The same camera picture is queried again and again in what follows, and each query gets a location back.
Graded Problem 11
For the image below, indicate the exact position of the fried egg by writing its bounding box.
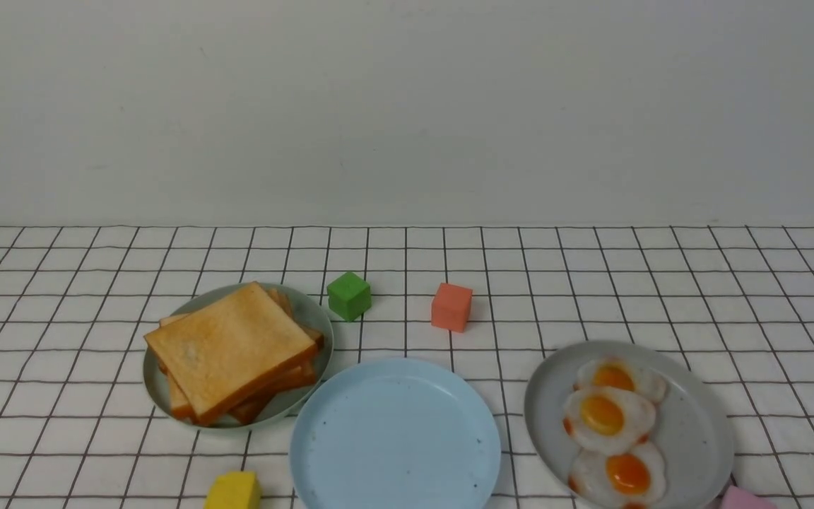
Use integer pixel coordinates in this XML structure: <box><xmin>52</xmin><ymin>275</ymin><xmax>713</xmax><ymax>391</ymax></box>
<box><xmin>562</xmin><ymin>387</ymin><xmax>658</xmax><ymax>455</ymax></box>
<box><xmin>567</xmin><ymin>442</ymin><xmax>668</xmax><ymax>508</ymax></box>
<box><xmin>574</xmin><ymin>357</ymin><xmax>668</xmax><ymax>404</ymax></box>

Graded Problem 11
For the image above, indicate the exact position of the orange-red cube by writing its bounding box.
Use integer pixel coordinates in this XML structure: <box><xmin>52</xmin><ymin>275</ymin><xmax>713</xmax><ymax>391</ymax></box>
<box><xmin>430</xmin><ymin>281</ymin><xmax>473</xmax><ymax>333</ymax></box>

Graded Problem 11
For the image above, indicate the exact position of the green cube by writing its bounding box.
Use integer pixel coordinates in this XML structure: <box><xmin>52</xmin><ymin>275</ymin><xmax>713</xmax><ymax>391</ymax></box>
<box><xmin>326</xmin><ymin>271</ymin><xmax>372</xmax><ymax>322</ymax></box>

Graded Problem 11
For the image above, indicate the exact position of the light blue plate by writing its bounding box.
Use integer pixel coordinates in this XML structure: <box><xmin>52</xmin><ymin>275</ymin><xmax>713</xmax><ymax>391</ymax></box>
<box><xmin>290</xmin><ymin>358</ymin><xmax>502</xmax><ymax>508</ymax></box>

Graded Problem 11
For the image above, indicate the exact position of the yellow cube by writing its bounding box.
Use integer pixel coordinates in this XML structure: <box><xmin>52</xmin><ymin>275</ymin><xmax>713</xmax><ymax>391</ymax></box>
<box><xmin>203</xmin><ymin>471</ymin><xmax>262</xmax><ymax>509</ymax></box>

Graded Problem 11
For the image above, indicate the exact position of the grey plate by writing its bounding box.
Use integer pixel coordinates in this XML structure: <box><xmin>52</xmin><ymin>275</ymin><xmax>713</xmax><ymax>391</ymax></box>
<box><xmin>524</xmin><ymin>339</ymin><xmax>736</xmax><ymax>508</ymax></box>

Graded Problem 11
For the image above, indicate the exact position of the pink cube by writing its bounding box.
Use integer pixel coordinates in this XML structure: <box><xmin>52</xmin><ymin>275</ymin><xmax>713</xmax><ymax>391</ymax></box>
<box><xmin>718</xmin><ymin>484</ymin><xmax>777</xmax><ymax>509</ymax></box>

